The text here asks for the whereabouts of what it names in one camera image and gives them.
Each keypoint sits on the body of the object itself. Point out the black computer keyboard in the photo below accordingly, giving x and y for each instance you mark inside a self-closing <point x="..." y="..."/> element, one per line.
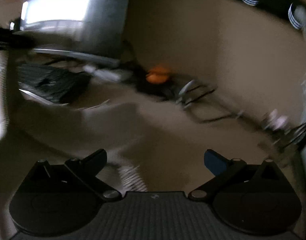
<point x="54" y="84"/>

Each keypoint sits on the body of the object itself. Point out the white monitor stand base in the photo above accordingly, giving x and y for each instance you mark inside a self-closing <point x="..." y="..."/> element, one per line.
<point x="109" y="75"/>

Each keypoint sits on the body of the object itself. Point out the orange round object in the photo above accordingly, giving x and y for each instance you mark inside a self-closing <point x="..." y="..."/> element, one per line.
<point x="158" y="75"/>

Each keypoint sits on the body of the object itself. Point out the curved black computer monitor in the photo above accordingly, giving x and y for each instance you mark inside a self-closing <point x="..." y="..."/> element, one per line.
<point x="88" y="30"/>

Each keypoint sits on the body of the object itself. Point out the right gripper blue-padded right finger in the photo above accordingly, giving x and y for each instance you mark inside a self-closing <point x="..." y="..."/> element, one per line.
<point x="218" y="164"/>

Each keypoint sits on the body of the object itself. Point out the beige ribbed knit garment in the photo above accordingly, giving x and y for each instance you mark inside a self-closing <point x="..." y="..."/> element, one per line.
<point x="143" y="151"/>

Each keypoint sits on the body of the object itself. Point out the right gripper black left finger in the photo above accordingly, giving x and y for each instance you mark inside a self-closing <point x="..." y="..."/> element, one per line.
<point x="89" y="166"/>

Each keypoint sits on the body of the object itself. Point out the small pink flower ornament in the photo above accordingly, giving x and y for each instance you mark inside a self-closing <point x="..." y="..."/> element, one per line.
<point x="273" y="121"/>

